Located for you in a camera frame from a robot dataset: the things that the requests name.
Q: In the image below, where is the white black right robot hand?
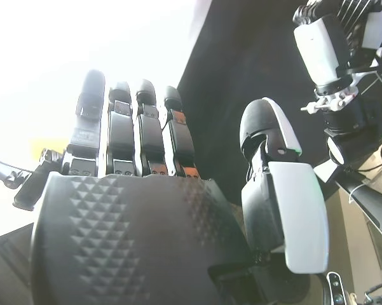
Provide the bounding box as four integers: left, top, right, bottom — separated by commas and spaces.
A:
30, 69, 330, 305

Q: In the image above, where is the black camera module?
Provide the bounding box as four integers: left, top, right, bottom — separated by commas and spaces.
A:
325, 271, 349, 305

